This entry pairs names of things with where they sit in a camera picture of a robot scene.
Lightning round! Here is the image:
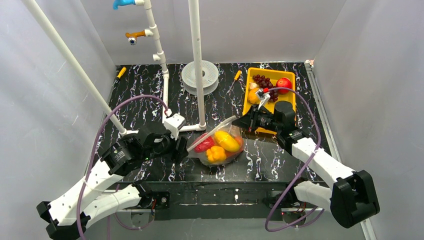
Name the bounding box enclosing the small orange pumpkin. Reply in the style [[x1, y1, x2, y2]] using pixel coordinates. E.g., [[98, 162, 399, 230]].
[[234, 136, 244, 148]]

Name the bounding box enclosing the red bell pepper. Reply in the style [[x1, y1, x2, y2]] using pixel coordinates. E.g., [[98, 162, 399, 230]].
[[194, 136, 215, 153]]

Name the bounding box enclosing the yellow toy mango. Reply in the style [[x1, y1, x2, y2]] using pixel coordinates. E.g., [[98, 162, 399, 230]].
[[213, 130, 241, 153]]

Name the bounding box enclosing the clear zip top bag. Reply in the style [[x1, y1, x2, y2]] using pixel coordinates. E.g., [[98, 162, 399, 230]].
[[187, 116, 245, 167]]

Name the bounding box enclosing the yellow bell pepper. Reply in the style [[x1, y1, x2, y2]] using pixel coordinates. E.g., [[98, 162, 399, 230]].
[[206, 146, 227, 164]]

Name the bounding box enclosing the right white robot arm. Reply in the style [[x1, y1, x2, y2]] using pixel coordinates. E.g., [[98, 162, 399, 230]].
[[232, 101, 381, 229]]

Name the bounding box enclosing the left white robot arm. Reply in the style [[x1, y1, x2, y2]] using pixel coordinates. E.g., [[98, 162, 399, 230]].
[[36, 123, 188, 240]]

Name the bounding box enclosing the orange toy fruit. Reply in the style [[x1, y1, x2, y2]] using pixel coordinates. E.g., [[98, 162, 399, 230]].
[[247, 87, 261, 105]]

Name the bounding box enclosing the white garlic bulb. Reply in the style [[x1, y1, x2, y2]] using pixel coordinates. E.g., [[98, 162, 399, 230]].
[[248, 82, 259, 90]]

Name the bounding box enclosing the red toy apple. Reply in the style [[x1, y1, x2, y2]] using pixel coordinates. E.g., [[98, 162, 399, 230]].
[[275, 77, 293, 95]]

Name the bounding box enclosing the dark grape bunch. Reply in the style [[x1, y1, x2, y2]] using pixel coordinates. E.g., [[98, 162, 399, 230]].
[[252, 74, 279, 102]]

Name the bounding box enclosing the yellow plastic bin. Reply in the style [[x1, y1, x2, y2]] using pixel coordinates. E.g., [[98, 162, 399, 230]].
[[242, 67, 296, 135]]

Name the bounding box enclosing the white filament spool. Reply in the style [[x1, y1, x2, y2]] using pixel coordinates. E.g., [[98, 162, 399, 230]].
[[181, 60, 220, 96]]

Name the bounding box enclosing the orange tap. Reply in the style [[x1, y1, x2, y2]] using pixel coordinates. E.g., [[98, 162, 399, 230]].
[[125, 30, 146, 46]]

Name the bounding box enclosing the blue tap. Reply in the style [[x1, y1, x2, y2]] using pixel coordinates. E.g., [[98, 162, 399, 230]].
[[112, 0, 136, 10]]

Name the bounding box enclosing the diagonal white pipe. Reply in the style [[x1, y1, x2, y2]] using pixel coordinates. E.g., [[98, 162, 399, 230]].
[[23, 0, 129, 136]]

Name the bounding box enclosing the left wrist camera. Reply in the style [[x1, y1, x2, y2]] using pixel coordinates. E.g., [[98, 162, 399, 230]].
[[163, 108, 186, 140]]

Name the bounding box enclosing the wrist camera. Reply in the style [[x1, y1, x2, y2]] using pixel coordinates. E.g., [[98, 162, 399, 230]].
[[255, 88, 271, 110], [163, 108, 186, 140]]

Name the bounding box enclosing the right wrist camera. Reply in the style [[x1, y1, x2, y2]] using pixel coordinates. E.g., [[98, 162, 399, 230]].
[[255, 88, 271, 110]]

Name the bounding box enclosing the white pvc pipe frame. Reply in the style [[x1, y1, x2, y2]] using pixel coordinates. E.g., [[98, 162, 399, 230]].
[[135, 0, 206, 132]]

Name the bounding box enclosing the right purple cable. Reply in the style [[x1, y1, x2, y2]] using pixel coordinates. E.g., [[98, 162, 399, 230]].
[[264, 86, 326, 233]]

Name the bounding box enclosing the yellow handled screwdriver centre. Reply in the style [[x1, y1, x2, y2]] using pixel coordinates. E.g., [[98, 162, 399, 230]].
[[227, 70, 242, 93]]

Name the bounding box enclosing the yellow handled screwdriver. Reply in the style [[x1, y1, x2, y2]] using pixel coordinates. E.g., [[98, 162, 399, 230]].
[[227, 70, 242, 93], [114, 66, 127, 82]]

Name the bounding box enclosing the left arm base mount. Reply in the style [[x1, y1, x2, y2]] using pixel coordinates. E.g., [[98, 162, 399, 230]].
[[136, 191, 171, 210]]

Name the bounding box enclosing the yellow handled screwdriver left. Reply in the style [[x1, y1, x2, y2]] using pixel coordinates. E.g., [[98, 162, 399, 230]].
[[114, 66, 127, 82]]

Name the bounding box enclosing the aluminium rail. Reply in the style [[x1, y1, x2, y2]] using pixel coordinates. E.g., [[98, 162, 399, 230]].
[[82, 198, 138, 233]]

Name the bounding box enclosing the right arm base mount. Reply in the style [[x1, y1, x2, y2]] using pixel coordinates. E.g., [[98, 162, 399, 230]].
[[261, 187, 312, 224]]

